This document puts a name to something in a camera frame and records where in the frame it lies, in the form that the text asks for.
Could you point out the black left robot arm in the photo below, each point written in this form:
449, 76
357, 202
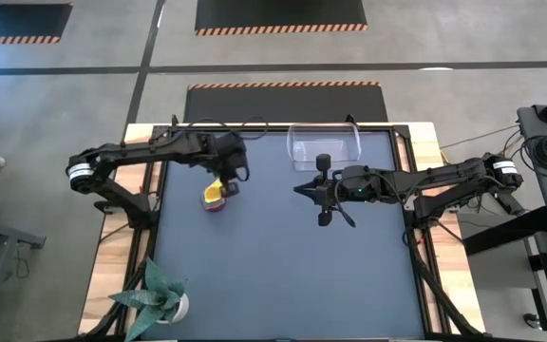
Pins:
150, 147

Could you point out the grey table mat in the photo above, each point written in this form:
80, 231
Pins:
278, 266

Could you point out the black floor mat striped edge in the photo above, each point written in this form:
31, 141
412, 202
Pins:
278, 14
283, 102
17, 21

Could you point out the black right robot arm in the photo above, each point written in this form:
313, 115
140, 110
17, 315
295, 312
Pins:
435, 183

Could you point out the purple measuring cup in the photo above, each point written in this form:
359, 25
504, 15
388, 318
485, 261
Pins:
213, 209

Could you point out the yellow measuring cup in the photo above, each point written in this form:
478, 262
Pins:
213, 190

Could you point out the small black caster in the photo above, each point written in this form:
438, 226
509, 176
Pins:
531, 321

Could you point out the clear plastic basket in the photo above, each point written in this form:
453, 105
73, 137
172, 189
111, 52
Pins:
323, 142

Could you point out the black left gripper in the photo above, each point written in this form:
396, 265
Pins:
233, 157

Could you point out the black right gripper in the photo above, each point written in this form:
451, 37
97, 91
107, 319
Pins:
325, 190

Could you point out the succulent plant in white pot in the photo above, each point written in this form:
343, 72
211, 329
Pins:
152, 299

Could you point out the black cart leg beam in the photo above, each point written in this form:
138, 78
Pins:
501, 235

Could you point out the black power strip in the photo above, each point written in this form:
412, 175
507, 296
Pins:
511, 205

